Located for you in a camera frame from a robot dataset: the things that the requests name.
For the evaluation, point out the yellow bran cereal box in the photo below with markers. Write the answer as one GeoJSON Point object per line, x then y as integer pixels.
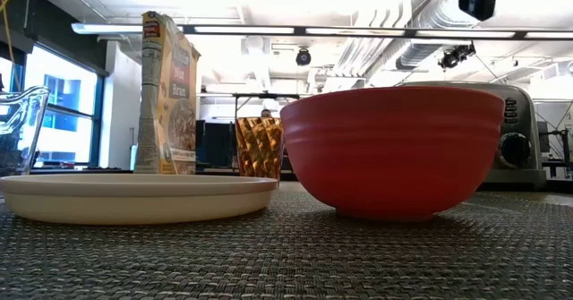
{"type": "Point", "coordinates": [168, 94]}

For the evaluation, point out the amber faceted glass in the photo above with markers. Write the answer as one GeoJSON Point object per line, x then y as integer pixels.
{"type": "Point", "coordinates": [259, 148]}

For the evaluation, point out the person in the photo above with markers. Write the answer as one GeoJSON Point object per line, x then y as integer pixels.
{"type": "Point", "coordinates": [266, 114]}

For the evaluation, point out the red bowl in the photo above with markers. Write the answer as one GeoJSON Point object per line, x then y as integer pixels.
{"type": "Point", "coordinates": [394, 156]}

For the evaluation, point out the grey woven placemat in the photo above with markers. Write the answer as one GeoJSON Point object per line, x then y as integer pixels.
{"type": "Point", "coordinates": [286, 255]}

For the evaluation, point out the black overhead light bar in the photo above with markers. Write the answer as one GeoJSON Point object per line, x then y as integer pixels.
{"type": "Point", "coordinates": [358, 31]}

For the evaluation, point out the cream plate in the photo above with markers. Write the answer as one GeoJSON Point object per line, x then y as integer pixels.
{"type": "Point", "coordinates": [134, 197]}

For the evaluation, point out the black ceiling track lamp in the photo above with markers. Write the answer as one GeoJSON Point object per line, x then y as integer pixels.
{"type": "Point", "coordinates": [454, 56]}

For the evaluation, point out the large window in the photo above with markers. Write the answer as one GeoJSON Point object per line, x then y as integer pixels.
{"type": "Point", "coordinates": [67, 112]}

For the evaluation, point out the silver four-slot toaster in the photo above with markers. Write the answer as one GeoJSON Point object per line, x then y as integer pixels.
{"type": "Point", "coordinates": [521, 112]}

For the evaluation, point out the clear plastic container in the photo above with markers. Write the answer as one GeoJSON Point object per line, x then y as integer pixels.
{"type": "Point", "coordinates": [22, 125]}

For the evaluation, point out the black equipment stand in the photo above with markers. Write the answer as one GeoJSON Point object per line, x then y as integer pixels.
{"type": "Point", "coordinates": [557, 156]}

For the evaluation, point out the black background workstation frame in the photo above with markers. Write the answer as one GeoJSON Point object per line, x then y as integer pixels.
{"type": "Point", "coordinates": [266, 96]}

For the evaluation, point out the black overhead camera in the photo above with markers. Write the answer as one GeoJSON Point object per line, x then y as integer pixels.
{"type": "Point", "coordinates": [303, 57]}

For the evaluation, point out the silver ventilation duct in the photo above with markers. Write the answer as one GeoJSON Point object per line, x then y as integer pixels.
{"type": "Point", "coordinates": [430, 27]}

